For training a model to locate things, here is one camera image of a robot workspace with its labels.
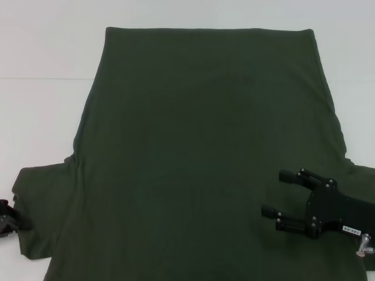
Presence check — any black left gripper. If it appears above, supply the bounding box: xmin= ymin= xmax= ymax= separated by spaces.
xmin=0 ymin=198 xmax=32 ymax=238

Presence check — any dark green t-shirt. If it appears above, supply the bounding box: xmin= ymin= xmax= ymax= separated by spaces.
xmin=11 ymin=26 xmax=375 ymax=281

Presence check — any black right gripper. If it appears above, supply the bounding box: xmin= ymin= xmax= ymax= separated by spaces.
xmin=261 ymin=167 xmax=375 ymax=249

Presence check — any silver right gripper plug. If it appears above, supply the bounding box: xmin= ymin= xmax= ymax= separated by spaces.
xmin=355 ymin=233 xmax=375 ymax=259

